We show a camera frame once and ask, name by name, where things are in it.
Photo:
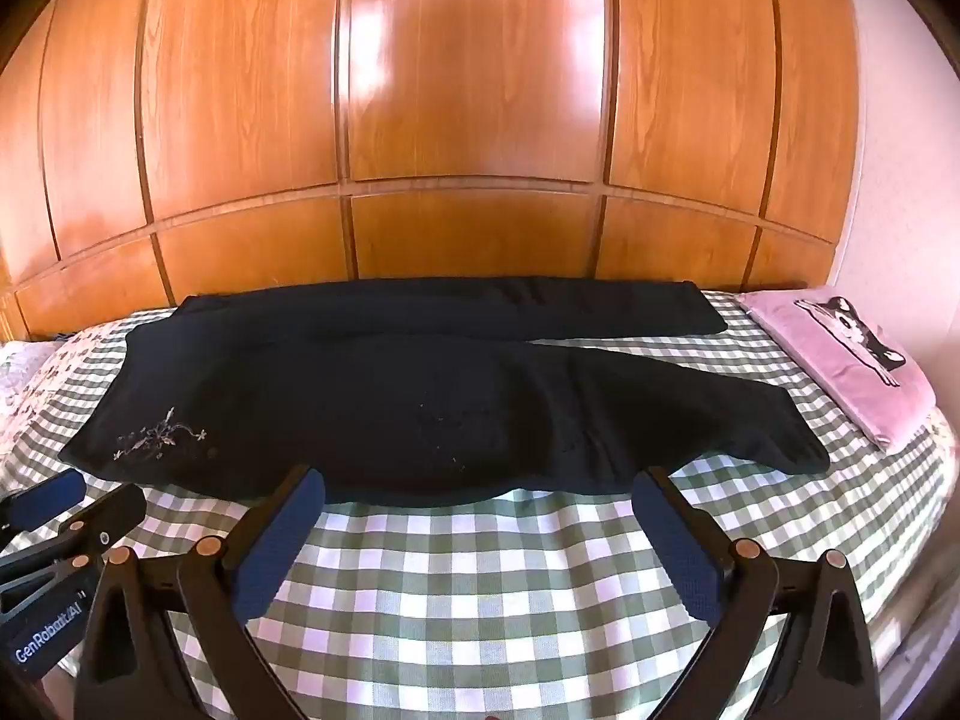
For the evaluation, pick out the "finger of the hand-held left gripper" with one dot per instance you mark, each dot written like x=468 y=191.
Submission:
x=46 y=499
x=105 y=517

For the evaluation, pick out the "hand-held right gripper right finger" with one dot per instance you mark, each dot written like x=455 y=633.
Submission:
x=675 y=551

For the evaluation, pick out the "green white checkered bed sheet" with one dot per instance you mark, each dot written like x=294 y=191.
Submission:
x=487 y=577

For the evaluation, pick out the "black pants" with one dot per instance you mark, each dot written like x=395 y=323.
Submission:
x=375 y=390

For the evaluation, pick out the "wooden panelled wardrobe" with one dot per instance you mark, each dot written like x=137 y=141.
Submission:
x=450 y=90

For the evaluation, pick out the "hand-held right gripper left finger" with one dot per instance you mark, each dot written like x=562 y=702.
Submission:
x=276 y=551

